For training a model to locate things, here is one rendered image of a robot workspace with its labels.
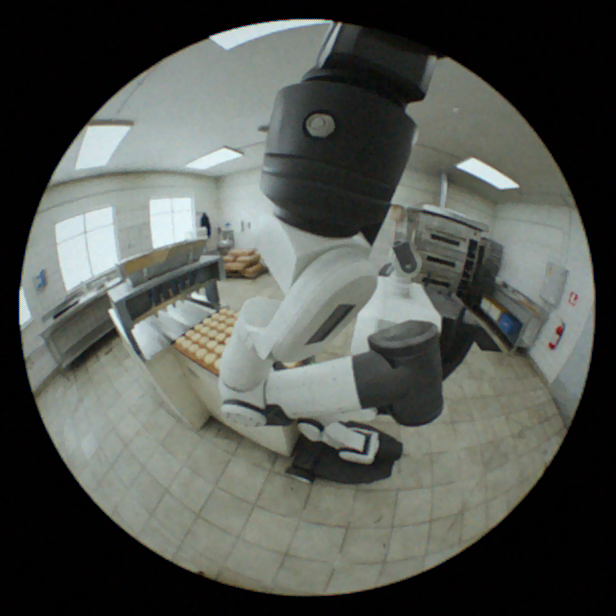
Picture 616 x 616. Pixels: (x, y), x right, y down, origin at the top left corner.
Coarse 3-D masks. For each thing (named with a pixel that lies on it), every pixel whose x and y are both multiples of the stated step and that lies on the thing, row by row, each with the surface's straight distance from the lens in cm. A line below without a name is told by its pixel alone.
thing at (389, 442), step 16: (304, 448) 124; (320, 448) 124; (336, 448) 128; (384, 448) 115; (400, 448) 119; (304, 464) 119; (320, 464) 124; (336, 464) 125; (352, 464) 127; (368, 464) 130; (384, 464) 129; (336, 480) 130; (352, 480) 125; (368, 480) 128
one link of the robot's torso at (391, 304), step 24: (384, 288) 45; (408, 288) 45; (432, 288) 58; (360, 312) 39; (384, 312) 35; (408, 312) 36; (432, 312) 40; (456, 312) 47; (360, 336) 39; (456, 336) 44; (456, 360) 49
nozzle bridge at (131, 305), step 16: (208, 256) 128; (176, 272) 100; (192, 272) 116; (208, 272) 124; (224, 272) 122; (128, 288) 104; (144, 288) 93; (160, 288) 106; (176, 288) 111; (192, 288) 111; (208, 288) 136; (112, 304) 112; (128, 304) 101; (144, 304) 104; (160, 304) 102; (128, 320) 94; (128, 336) 107
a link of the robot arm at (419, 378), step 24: (360, 360) 26; (384, 360) 25; (408, 360) 24; (432, 360) 26; (360, 384) 25; (384, 384) 25; (408, 384) 26; (432, 384) 27; (408, 408) 29; (432, 408) 30
